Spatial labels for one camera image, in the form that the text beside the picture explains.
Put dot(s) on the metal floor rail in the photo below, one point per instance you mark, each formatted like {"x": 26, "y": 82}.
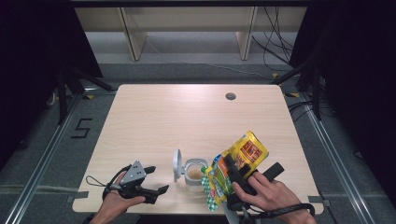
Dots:
{"x": 46, "y": 152}
{"x": 339, "y": 161}

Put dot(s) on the person's left hand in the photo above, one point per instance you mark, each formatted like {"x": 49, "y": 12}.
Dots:
{"x": 116, "y": 205}

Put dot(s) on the yellow spout pouch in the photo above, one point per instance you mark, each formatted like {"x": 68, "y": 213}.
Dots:
{"x": 249, "y": 151}

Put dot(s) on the beige wooden desk frame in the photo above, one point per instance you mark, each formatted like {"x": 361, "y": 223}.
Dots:
{"x": 134, "y": 34}

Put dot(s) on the grey tape piece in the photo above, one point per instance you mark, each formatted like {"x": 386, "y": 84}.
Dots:
{"x": 79, "y": 196}
{"x": 323, "y": 201}

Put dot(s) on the glass jar with grey lid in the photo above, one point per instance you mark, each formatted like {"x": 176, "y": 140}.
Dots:
{"x": 193, "y": 183}

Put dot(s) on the black metal stand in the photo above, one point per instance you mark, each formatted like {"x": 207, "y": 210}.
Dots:
{"x": 62, "y": 93}
{"x": 316, "y": 93}

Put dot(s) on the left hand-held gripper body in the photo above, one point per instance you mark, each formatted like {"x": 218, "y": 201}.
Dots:
{"x": 134, "y": 174}

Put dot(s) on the dark curtain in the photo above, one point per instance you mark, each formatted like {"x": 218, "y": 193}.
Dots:
{"x": 31, "y": 62}
{"x": 358, "y": 77}

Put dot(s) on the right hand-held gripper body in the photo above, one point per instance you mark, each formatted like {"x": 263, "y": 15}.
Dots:
{"x": 246, "y": 177}

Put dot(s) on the person's right hand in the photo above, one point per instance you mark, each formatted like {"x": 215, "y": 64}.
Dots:
{"x": 274, "y": 196}

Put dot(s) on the yellow black tape piece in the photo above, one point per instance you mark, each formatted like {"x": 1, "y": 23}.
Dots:
{"x": 292, "y": 95}
{"x": 275, "y": 75}

